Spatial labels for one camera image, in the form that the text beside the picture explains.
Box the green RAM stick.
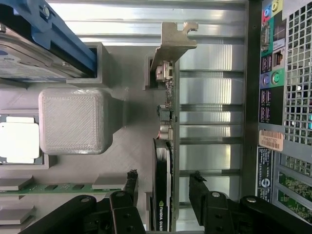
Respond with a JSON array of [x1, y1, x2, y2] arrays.
[[0, 184, 122, 195]]

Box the green motherboard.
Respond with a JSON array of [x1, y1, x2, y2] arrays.
[[277, 172, 312, 220]]

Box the grey parts rack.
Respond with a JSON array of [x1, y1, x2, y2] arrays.
[[0, 41, 180, 234]]

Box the silver CPU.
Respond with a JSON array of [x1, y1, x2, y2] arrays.
[[0, 116, 41, 164]]

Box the open black PC case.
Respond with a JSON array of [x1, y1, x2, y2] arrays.
[[243, 0, 312, 234]]

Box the hard disk in blue caddy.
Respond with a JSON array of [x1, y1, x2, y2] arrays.
[[0, 0, 98, 81]]

